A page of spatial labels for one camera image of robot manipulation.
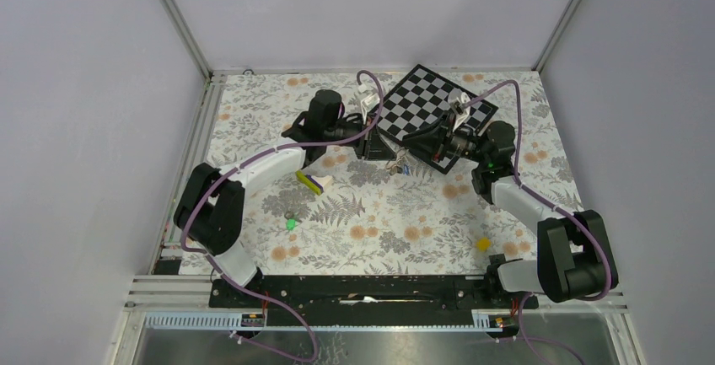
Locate black and white chessboard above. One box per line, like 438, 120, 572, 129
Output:
377, 64, 498, 174

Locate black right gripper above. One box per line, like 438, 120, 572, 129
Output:
401, 110, 489, 165

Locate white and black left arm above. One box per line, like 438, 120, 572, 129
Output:
173, 89, 384, 307

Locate floral patterned table mat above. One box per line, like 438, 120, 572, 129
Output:
207, 72, 583, 275

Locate aluminium frame rails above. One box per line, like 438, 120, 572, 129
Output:
114, 0, 649, 365

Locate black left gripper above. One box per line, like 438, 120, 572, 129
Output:
324, 112, 396, 161

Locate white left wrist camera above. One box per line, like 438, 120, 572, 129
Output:
357, 84, 379, 124

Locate yellow cube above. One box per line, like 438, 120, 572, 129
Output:
475, 238, 492, 252

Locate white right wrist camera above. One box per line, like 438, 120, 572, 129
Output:
448, 89, 471, 132

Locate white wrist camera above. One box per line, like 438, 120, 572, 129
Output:
448, 89, 471, 132
357, 84, 379, 124

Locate green key tag with key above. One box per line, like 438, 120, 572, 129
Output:
284, 212, 298, 232

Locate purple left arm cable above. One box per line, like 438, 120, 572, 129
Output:
180, 70, 386, 365

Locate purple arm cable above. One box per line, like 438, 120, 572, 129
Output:
458, 78, 615, 365
180, 70, 386, 365

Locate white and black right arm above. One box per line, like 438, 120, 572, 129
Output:
402, 113, 619, 308

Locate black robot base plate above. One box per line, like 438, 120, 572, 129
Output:
208, 275, 523, 328

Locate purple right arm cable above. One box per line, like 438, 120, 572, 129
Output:
458, 78, 615, 365

